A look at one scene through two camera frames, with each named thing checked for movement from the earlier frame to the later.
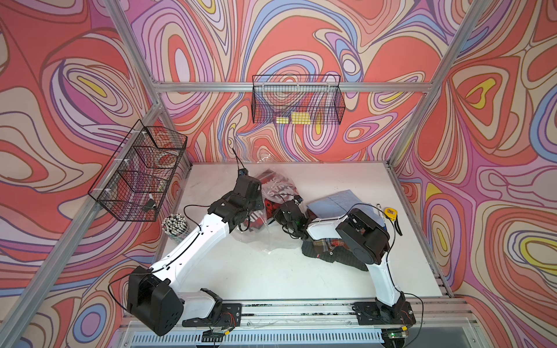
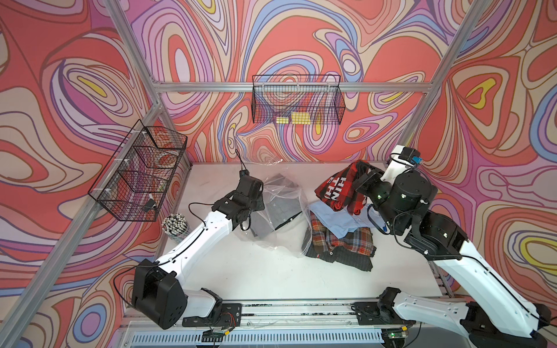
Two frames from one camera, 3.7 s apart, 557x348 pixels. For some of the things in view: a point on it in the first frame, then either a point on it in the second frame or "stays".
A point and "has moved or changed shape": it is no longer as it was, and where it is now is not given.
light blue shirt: (340, 204) stays
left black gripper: (258, 199) stays
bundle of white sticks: (175, 226) stays
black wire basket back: (278, 96) stays
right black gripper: (277, 217) → (362, 183)
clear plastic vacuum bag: (258, 229) has moved or changed shape
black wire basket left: (136, 182) stays
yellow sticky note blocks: (296, 118) stays
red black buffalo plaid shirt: (275, 188) → (337, 191)
